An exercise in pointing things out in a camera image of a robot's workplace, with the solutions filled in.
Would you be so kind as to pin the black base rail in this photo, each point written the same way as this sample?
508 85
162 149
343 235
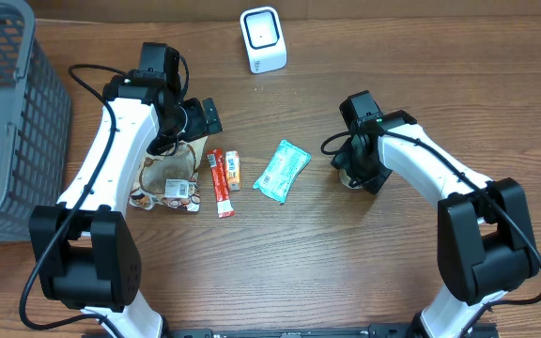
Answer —
294 333

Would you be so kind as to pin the red snack packet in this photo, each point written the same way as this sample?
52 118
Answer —
216 164

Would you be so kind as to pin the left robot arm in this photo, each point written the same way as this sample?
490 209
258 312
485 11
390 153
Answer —
87 263

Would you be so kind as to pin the grey plastic mesh basket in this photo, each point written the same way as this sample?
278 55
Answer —
35 118

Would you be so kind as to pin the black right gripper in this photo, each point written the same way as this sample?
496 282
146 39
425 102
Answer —
344 160

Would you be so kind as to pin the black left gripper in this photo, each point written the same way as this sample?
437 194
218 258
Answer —
210 118

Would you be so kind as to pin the white brown snack bag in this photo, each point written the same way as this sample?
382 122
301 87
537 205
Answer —
170 181

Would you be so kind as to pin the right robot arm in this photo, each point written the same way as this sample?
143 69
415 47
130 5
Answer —
486 249

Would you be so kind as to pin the orange Kleenex tissue pack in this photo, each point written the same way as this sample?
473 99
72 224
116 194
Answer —
232 170

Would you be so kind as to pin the teal orange soup packet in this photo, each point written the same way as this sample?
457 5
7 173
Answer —
284 167

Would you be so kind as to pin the green white cup container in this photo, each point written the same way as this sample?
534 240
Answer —
347 181

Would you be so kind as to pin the white barcode scanner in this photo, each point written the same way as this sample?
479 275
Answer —
263 39

